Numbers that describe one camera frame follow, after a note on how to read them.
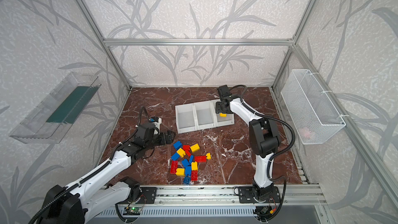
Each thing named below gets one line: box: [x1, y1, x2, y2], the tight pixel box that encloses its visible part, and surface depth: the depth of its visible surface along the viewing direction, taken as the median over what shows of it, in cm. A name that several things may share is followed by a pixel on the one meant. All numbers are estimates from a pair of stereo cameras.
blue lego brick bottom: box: [182, 175, 191, 185], surface depth 79 cm
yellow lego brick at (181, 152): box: [176, 147, 187, 158], surface depth 87 cm
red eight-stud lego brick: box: [194, 155, 207, 163], surface depth 86 cm
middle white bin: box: [192, 100, 217, 131], surface depth 101 cm
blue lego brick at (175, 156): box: [171, 152, 180, 161], surface depth 87 cm
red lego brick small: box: [182, 144, 191, 153], surface depth 88 cm
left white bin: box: [175, 103, 198, 134], surface depth 102 cm
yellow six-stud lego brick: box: [190, 143, 201, 153], surface depth 90 cm
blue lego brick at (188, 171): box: [185, 165, 192, 177], surface depth 81 cm
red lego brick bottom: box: [191, 170, 199, 181], surface depth 80 cm
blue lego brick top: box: [173, 140, 183, 151], surface depth 90 cm
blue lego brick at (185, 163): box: [181, 158, 191, 168], surface depth 85 cm
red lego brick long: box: [169, 160, 179, 175], surface depth 83 cm
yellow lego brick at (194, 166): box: [191, 161, 198, 171], surface depth 82 cm
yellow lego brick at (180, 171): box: [175, 168, 186, 177], surface depth 81 cm
